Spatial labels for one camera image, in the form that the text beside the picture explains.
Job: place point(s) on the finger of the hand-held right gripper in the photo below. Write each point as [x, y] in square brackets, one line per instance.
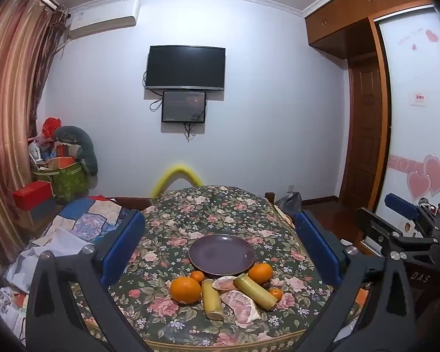
[399, 205]
[377, 229]

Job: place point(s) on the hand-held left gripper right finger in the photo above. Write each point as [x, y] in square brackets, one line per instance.
[317, 249]

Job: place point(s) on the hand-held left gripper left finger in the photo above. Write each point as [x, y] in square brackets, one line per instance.
[123, 249]

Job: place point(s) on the small tangerine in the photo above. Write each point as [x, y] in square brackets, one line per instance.
[276, 293]
[197, 276]

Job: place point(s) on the large orange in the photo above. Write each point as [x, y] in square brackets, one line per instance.
[185, 289]
[260, 273]

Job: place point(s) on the yellow sugar cane piece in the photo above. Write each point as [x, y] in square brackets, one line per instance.
[255, 291]
[209, 297]

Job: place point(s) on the purple ceramic plate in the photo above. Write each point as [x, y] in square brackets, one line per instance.
[222, 255]

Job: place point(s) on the peeled pink pomelo segment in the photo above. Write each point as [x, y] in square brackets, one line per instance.
[223, 284]
[240, 306]

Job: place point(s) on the blue patchwork quilt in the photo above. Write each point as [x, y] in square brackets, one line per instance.
[91, 220]

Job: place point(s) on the grey fabric bag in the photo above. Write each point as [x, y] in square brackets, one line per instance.
[291, 201]

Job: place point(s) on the white crumpled cloth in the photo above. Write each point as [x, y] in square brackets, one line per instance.
[58, 242]

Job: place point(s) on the frosted heart-print sliding door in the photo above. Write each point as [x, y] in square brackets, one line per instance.
[418, 135]

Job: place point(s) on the green patterned storage bag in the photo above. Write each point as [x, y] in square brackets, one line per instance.
[71, 183]

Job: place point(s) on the brown wooden door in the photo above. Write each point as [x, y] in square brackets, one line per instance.
[365, 124]

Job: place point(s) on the grey blue box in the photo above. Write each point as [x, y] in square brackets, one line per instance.
[40, 209]

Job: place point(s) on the floral green tablecloth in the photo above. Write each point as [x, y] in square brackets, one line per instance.
[212, 212]

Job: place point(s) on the grey plush pillow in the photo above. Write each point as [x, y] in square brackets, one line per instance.
[90, 154]

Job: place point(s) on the red cardboard box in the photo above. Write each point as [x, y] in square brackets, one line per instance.
[31, 194]

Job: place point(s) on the red plastic bag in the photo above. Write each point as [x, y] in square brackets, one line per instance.
[51, 126]

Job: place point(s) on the striped brown curtain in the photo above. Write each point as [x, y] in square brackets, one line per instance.
[11, 99]

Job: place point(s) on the wooden overhead cabinet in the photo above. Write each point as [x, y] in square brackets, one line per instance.
[352, 18]

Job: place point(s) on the white air conditioner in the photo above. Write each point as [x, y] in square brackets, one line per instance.
[102, 16]

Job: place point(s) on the brown wooden bed frame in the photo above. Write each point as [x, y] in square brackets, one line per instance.
[132, 201]

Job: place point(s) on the small black wall monitor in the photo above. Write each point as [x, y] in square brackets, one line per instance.
[184, 106]

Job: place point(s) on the black wall television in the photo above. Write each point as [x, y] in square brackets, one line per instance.
[185, 68]

